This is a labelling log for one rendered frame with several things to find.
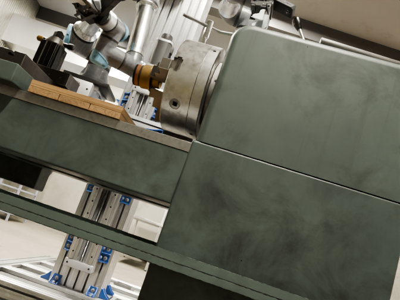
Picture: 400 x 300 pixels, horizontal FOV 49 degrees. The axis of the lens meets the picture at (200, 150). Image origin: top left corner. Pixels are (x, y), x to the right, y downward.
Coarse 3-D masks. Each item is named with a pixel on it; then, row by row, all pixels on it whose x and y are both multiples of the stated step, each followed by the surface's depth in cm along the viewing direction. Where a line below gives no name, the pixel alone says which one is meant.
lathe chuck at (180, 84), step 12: (180, 48) 137; (192, 48) 137; (204, 48) 138; (192, 60) 134; (168, 72) 134; (180, 72) 133; (192, 72) 133; (168, 84) 133; (180, 84) 133; (192, 84) 132; (168, 96) 134; (180, 96) 134; (168, 108) 136; (180, 108) 135; (168, 120) 139; (180, 120) 138; (180, 132) 144
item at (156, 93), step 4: (152, 88) 149; (152, 92) 149; (156, 92) 149; (160, 92) 149; (152, 96) 149; (156, 96) 149; (160, 96) 149; (156, 100) 149; (160, 100) 149; (152, 104) 150; (156, 104) 150; (160, 104) 149; (156, 112) 150; (156, 116) 151; (156, 120) 151
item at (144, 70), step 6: (138, 66) 148; (144, 66) 147; (150, 66) 148; (138, 72) 147; (144, 72) 146; (150, 72) 146; (132, 78) 148; (138, 78) 147; (144, 78) 146; (150, 78) 146; (138, 84) 149; (144, 84) 147; (150, 84) 148; (156, 84) 148
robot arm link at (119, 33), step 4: (116, 16) 161; (120, 20) 164; (116, 24) 160; (120, 24) 163; (124, 24) 167; (116, 28) 161; (120, 28) 163; (124, 28) 166; (104, 32) 163; (108, 32) 162; (112, 32) 162; (116, 32) 163; (120, 32) 165; (124, 32) 167; (128, 32) 169; (112, 36) 163; (116, 36) 164; (120, 36) 166; (124, 36) 168; (116, 40) 164; (120, 40) 169
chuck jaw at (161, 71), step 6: (162, 60) 137; (168, 60) 137; (174, 60) 135; (180, 60) 135; (156, 66) 145; (162, 66) 136; (168, 66) 136; (174, 66) 134; (180, 66) 134; (156, 72) 141; (162, 72) 139; (156, 78) 145; (162, 78) 143
